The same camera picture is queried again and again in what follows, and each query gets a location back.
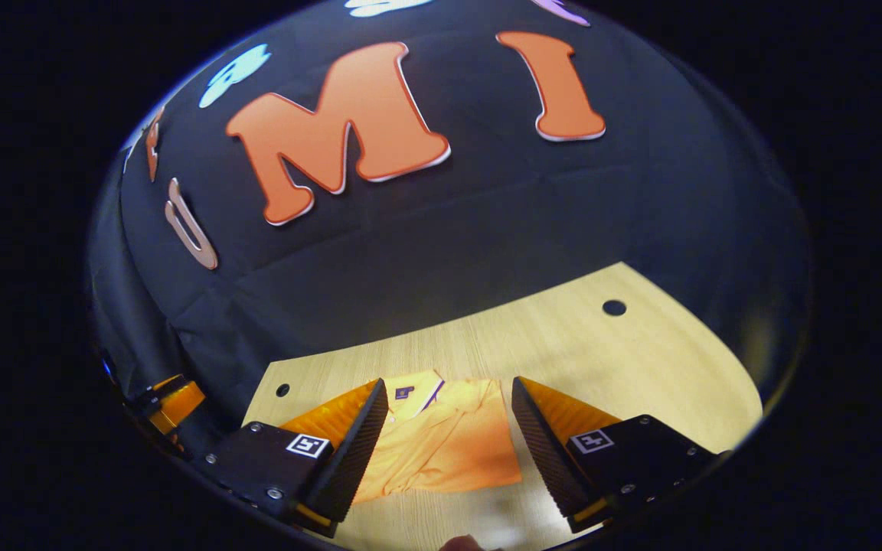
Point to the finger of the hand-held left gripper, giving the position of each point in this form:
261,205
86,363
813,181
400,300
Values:
177,404

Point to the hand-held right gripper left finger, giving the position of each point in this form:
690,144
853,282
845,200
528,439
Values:
357,451

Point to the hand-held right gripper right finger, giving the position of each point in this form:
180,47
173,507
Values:
544,451

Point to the orange T-shirt with striped collar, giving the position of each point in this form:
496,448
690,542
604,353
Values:
456,444

